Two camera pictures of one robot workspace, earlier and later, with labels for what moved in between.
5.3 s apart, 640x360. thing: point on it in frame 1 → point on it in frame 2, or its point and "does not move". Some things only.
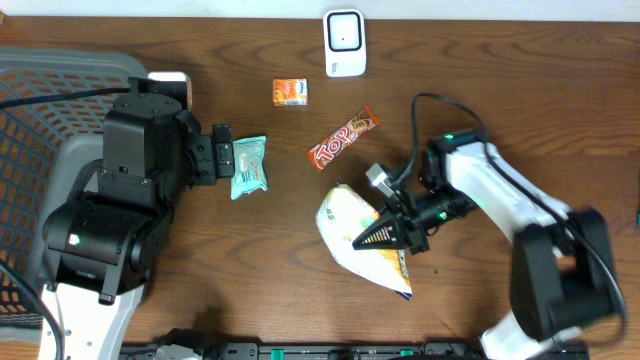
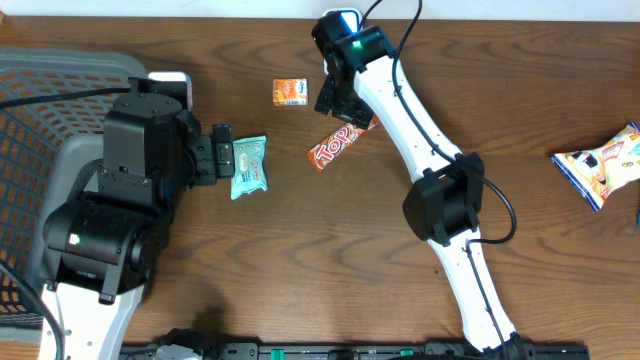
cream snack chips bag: (343, 216) → (596, 172)
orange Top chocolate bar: (328, 148) does not move
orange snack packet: (290, 92) does not move
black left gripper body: (201, 171) does not move
